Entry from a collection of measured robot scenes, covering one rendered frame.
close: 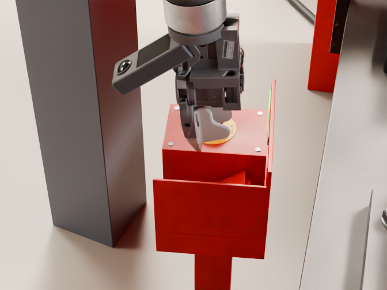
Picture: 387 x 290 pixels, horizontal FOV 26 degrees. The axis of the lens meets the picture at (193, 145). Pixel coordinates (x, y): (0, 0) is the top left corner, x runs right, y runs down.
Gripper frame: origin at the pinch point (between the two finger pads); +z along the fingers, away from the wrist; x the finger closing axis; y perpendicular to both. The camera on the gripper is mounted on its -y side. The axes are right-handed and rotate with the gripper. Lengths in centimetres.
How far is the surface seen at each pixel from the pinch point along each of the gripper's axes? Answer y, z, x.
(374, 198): 23.1, -4.6, -14.7
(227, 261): 2.8, 27.7, 2.1
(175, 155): -3.6, 6.7, 4.5
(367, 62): 24.1, -1.5, 15.8
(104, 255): -34, 81, 48
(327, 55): 22, 72, 118
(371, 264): 22.2, -4.7, -24.8
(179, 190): -1.8, 4.5, -4.9
